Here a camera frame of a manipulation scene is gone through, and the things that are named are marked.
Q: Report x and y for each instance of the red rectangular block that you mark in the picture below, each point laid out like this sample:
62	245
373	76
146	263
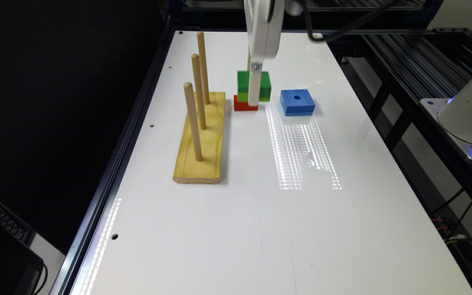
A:
243	106

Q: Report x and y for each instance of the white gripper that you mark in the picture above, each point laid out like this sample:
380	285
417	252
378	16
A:
264	19

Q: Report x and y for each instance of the middle wooden peg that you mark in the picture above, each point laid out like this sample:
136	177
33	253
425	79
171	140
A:
199	93

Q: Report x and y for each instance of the black monitor corner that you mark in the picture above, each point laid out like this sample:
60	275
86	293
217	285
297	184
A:
20	268

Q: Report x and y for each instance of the blue block with hole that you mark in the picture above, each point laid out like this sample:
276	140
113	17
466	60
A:
297	102

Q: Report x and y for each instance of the rear wooden peg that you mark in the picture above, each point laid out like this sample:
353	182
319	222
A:
203	66

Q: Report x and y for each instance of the green block with hole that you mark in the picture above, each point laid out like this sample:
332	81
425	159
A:
243	86

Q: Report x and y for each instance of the wooden peg base board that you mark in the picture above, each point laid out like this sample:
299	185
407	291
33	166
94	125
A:
207	171

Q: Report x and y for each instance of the front wooden peg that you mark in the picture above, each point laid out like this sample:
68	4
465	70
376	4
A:
193	121

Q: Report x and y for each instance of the wooden peg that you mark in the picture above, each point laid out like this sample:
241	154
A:
199	93
193	121
203	66

